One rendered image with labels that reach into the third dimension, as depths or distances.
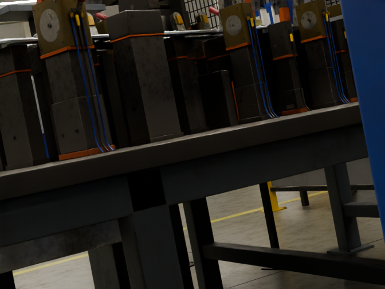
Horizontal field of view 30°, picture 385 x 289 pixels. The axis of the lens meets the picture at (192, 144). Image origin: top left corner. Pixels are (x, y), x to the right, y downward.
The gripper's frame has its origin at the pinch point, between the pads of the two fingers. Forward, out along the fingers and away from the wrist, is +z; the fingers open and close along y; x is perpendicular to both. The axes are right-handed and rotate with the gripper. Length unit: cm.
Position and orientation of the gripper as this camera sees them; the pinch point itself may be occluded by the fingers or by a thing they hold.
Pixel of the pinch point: (270, 17)
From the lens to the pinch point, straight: 258.6
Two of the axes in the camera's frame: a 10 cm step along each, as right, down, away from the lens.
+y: 7.2, -1.2, -6.9
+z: 1.9, 9.8, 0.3
